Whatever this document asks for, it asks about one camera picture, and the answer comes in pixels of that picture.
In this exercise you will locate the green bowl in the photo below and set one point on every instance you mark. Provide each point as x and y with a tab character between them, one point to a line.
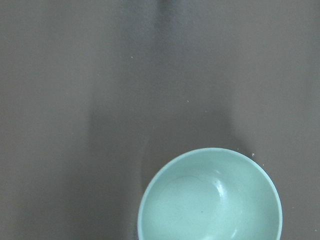
210	194

